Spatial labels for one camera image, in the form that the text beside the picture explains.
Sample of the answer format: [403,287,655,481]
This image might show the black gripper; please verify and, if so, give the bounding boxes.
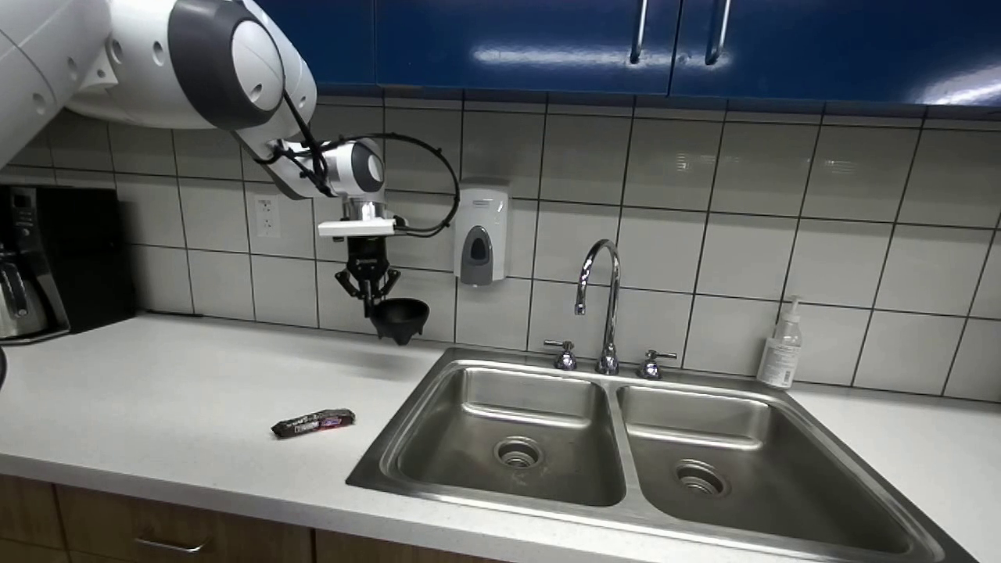
[330,233,403,305]

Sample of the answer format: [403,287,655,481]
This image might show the small black bowl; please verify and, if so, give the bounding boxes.
[363,293,436,346]

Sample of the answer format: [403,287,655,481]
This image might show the stainless steel double sink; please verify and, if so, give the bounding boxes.
[345,345,980,563]

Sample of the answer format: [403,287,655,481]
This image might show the black marker pen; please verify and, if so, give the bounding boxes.
[270,407,361,442]

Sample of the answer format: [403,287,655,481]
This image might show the chrome gooseneck faucet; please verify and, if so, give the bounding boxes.
[572,233,625,376]

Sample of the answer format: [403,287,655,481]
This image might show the blue cabinet door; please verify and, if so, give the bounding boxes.
[669,0,1001,111]
[258,0,682,100]

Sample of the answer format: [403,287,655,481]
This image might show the wooden cabinet front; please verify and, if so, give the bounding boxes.
[312,528,493,563]
[0,473,68,563]

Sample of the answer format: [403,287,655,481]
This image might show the wooden drawer front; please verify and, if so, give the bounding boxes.
[56,481,316,563]

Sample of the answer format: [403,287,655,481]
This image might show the black coffee maker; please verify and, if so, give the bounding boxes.
[0,184,136,346]

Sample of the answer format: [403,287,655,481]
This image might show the clear pump soap bottle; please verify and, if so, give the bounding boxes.
[753,293,808,391]

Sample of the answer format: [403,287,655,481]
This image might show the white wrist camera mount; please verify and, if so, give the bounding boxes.
[316,212,401,240]

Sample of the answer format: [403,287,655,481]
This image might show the white wall outlet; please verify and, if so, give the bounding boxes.
[246,190,283,252]

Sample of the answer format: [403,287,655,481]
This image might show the white wall soap dispenser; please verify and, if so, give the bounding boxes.
[454,184,512,287]

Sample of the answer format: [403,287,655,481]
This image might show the chrome faucet handle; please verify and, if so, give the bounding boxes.
[635,346,679,382]
[542,338,579,373]

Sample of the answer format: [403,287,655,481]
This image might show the metal drawer handle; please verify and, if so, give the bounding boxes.
[130,532,209,561]

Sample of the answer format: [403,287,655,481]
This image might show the silver cabinet door handle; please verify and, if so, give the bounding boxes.
[703,0,736,69]
[625,0,655,69]

